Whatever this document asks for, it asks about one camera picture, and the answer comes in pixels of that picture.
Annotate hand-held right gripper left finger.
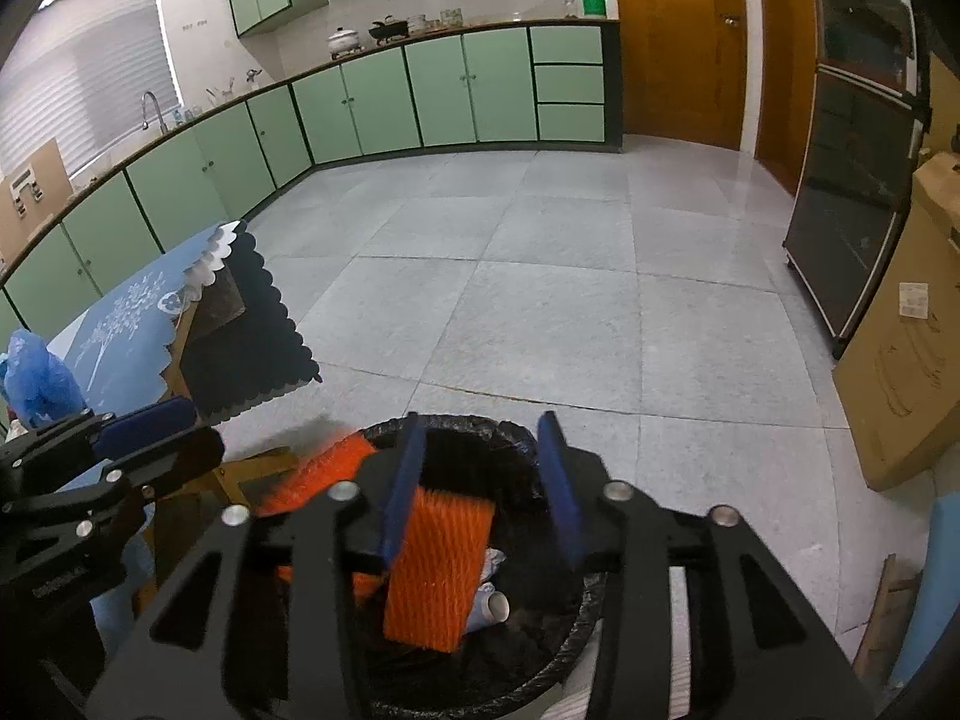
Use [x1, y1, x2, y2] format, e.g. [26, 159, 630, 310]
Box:
[88, 412, 430, 720]

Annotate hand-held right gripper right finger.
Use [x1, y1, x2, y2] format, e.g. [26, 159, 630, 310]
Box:
[537, 411, 875, 720]

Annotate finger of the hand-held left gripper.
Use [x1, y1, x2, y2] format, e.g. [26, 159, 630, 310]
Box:
[0, 397, 200, 470]
[0, 426, 226, 518]

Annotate blue plastic bag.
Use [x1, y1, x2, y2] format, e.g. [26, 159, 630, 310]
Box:
[0, 328, 85, 425]

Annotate white paper cup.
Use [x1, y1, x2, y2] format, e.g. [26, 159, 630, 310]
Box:
[469, 586, 512, 631]

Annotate trash bin with black liner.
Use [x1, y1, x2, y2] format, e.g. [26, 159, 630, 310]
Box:
[322, 414, 695, 720]

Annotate wooden table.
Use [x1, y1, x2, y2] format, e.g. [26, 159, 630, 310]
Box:
[154, 270, 301, 601]

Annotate blue tablecloth table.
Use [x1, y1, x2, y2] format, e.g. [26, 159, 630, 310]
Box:
[0, 220, 322, 657]

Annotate white window blind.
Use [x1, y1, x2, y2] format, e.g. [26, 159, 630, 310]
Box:
[0, 0, 181, 181]

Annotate wooden plank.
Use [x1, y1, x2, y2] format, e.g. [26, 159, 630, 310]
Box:
[851, 555, 923, 683]

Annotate large flat cardboard box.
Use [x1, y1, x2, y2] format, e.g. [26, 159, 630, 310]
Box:
[832, 151, 960, 492]

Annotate light blue panel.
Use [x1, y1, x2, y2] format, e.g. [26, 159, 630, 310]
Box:
[892, 495, 960, 691]

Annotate black glass cabinet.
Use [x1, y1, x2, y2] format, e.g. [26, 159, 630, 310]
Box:
[782, 0, 935, 361]

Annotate green lower cabinets with counter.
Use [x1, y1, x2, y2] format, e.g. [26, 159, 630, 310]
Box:
[0, 19, 623, 331]

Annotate brown cardboard box with handles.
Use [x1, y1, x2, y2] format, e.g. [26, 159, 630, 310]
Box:
[0, 137, 72, 260]

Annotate wooden door with handle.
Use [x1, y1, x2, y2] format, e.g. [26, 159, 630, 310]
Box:
[609, 0, 749, 152]

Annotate wooden door frame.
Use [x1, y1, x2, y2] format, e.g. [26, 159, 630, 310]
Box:
[754, 0, 818, 196]

